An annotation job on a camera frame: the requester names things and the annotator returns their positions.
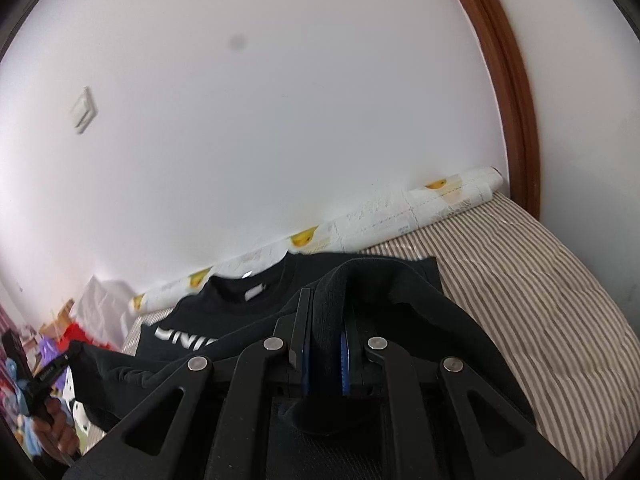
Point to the white spotted plush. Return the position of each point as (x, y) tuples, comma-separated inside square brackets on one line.
[(80, 412)]

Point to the white plastic bag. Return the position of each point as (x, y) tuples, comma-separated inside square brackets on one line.
[(107, 305)]

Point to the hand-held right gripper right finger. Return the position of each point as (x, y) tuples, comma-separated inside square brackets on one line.
[(344, 365)]

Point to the black sweatshirt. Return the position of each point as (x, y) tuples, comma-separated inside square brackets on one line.
[(400, 300)]

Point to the person's left hand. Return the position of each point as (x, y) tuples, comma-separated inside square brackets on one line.
[(57, 427)]

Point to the purple cloth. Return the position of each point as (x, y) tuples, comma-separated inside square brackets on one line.
[(52, 349)]

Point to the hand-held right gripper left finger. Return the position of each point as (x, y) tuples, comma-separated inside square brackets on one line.
[(306, 360)]

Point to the white wall light switch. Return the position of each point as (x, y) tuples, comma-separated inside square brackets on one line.
[(83, 111)]

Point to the striped bed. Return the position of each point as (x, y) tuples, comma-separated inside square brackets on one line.
[(525, 285)]

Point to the red paper bag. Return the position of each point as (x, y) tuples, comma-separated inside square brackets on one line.
[(75, 335)]

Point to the brown wooden door frame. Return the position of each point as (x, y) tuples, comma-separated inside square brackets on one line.
[(515, 110)]

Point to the rolled white mat yellow print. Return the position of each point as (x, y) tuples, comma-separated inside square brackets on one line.
[(380, 215)]

